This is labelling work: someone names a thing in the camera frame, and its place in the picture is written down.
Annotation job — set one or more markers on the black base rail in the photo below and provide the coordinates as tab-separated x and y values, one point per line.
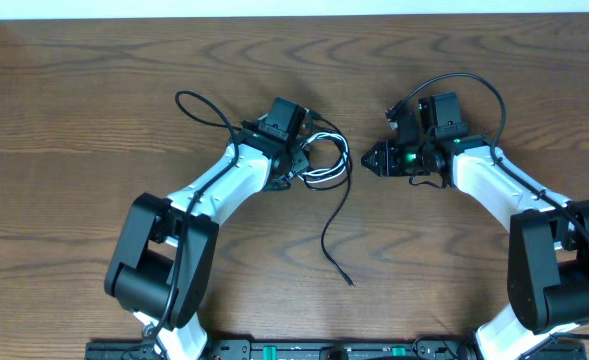
247	350

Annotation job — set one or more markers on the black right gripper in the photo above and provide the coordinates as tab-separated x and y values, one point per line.
386	160

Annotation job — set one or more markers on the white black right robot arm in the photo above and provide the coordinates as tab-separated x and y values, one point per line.
548	247

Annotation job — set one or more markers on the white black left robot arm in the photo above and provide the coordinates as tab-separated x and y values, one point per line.
161	265

